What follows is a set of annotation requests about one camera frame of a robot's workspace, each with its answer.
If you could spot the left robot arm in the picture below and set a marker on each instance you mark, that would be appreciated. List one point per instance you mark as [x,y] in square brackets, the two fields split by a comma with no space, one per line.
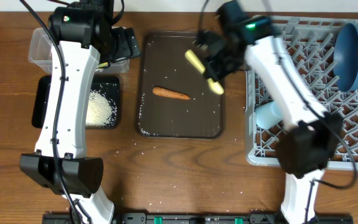
[85,37]

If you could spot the dark blue bowl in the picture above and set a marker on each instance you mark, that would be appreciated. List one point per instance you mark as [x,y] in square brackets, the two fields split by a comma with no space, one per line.
[346,57]

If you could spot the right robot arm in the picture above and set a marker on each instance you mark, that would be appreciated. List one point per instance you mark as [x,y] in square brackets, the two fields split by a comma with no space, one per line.
[313,133]

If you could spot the pile of white rice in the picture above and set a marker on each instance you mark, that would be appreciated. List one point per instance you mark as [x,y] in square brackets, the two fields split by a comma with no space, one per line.
[101,112]

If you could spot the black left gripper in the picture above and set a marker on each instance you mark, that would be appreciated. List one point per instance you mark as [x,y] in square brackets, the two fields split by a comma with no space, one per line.
[125,48]

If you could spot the light blue plastic cup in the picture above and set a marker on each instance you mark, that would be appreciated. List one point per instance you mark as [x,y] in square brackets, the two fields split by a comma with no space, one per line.
[268,115]

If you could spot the yellow snack wrapper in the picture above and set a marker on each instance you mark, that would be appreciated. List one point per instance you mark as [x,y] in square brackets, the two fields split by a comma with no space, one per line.
[103,65]

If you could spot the dark brown serving tray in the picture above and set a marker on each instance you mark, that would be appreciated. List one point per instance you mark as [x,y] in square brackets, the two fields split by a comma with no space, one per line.
[163,64]

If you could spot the clear plastic container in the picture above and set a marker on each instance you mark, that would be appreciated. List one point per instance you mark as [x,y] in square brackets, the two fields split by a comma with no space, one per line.
[40,54]

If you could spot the grey dishwasher rack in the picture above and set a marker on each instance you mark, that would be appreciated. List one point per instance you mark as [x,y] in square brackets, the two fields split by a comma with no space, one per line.
[310,42]

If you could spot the yellow plastic spoon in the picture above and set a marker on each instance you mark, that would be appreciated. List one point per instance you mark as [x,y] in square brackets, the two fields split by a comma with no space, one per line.
[191,57]

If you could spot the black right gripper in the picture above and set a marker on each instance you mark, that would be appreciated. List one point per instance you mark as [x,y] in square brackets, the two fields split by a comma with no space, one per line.
[211,66]

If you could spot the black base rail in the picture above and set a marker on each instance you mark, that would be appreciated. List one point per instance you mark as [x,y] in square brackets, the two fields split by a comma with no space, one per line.
[254,218]

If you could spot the orange carrot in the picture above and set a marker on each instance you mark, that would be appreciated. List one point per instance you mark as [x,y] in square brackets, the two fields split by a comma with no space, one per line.
[159,91]

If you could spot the black waste tray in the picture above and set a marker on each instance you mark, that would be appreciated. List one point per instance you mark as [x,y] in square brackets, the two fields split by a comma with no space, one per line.
[107,84]

